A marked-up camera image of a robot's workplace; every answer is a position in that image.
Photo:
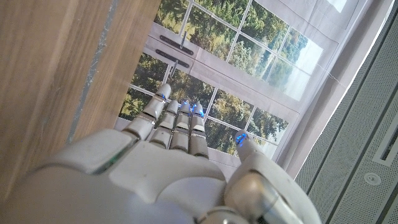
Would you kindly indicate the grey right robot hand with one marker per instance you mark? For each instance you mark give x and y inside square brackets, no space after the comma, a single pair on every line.
[140,186]

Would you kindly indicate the printed window backdrop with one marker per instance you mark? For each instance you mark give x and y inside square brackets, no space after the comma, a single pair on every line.
[236,62]

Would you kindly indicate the white sheer curtain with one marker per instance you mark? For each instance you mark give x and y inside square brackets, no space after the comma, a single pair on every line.
[357,140]

